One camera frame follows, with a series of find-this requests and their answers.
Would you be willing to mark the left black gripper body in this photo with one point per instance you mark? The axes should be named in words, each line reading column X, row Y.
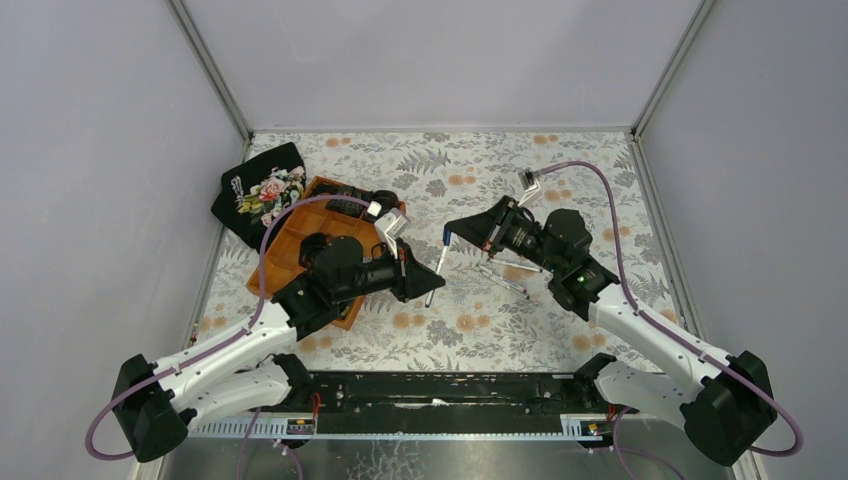
column 403, row 271

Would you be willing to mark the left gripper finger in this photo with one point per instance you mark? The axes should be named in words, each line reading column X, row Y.
column 413, row 273
column 406, row 294

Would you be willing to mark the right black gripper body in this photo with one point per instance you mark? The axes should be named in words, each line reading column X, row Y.
column 498, row 225

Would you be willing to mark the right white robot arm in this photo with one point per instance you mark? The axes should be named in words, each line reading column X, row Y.
column 719, row 400

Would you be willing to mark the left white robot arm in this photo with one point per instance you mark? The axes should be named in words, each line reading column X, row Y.
column 157, row 403

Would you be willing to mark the rolled tie black orange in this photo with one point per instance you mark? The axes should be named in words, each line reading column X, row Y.
column 313, row 243

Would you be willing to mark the floral table mat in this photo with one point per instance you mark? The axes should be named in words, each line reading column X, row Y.
column 474, row 324

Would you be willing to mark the rolled dark tie back right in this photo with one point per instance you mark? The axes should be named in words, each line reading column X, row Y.
column 386, row 200

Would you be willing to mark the black floral embroidered cloth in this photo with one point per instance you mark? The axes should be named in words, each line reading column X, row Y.
column 255, row 193

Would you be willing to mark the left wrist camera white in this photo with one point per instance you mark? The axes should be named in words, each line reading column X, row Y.
column 389, row 224

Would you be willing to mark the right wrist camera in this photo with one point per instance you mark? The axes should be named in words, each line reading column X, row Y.
column 531, row 187

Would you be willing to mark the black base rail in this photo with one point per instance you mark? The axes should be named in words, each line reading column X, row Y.
column 447, row 403

